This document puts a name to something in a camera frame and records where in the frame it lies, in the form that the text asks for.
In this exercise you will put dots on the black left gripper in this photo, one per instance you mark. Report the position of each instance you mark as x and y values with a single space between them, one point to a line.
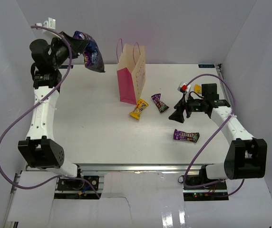
77 45

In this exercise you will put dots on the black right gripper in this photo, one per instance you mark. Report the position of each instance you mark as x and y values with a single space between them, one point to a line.
178 116

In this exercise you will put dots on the brown purple m&m's packet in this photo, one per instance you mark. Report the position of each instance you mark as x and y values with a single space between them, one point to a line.
162 107
184 136

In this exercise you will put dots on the blue purple snack bag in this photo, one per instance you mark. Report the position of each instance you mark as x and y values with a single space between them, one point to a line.
92 56

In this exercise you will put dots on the brown purple M&M's packet front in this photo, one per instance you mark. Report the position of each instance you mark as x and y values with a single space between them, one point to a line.
184 136

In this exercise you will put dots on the yellow m&m's packet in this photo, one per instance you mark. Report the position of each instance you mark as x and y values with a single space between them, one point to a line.
197 89
141 105

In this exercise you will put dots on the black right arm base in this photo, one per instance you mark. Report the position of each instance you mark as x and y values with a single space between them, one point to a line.
213 192

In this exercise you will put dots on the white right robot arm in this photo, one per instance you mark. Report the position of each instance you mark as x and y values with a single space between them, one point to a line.
246 157

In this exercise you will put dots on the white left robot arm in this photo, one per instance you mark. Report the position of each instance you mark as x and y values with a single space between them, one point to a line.
39 149

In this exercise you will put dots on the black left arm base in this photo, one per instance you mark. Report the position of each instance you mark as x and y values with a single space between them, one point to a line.
78 189

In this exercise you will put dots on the beige pink paper bag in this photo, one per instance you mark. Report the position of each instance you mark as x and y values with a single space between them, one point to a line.
131 71

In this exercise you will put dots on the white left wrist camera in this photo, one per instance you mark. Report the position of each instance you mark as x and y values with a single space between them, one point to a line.
50 23

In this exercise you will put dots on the aluminium table edge rail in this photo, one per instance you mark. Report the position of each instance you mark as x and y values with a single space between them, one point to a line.
135 167

